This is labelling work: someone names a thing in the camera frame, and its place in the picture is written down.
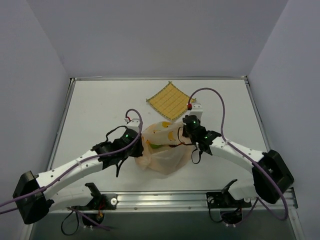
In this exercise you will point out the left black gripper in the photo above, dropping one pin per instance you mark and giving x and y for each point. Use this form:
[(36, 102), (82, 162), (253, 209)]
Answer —
[(137, 149)]

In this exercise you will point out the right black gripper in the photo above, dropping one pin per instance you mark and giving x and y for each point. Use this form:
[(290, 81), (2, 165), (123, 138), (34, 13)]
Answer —
[(186, 130)]

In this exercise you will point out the translucent banana print plastic bag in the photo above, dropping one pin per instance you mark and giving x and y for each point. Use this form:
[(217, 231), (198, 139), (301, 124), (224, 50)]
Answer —
[(175, 153)]

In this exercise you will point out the green fake guava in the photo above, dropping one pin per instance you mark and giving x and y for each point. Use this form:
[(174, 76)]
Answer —
[(155, 146)]

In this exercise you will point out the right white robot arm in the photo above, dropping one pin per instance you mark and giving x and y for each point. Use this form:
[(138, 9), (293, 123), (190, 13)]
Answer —
[(270, 175)]

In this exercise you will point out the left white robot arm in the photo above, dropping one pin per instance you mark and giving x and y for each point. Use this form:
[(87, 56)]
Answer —
[(36, 195)]

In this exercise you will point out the yellow woven bamboo mat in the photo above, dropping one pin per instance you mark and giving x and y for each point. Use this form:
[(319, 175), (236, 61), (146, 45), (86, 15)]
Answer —
[(170, 102)]

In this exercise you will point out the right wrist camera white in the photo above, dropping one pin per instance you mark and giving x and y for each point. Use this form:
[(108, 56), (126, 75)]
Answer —
[(195, 109)]

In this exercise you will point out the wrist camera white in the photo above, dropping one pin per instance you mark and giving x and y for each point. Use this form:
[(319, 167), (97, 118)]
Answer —
[(133, 124), (195, 109)]

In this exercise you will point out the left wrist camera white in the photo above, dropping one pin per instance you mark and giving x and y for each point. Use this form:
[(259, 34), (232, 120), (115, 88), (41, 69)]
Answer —
[(133, 124)]

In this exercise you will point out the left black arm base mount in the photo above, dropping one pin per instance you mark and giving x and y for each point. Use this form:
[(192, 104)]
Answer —
[(91, 199)]

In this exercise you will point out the aluminium front rail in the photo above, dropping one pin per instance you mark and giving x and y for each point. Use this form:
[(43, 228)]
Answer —
[(168, 201)]

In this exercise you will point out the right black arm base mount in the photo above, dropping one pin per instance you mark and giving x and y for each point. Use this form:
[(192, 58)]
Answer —
[(230, 209)]

